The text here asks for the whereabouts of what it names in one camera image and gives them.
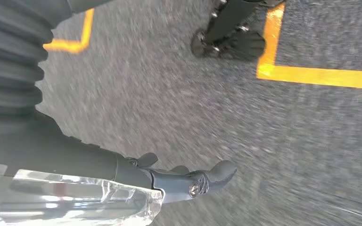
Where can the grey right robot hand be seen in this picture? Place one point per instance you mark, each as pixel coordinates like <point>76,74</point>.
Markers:
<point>59,156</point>

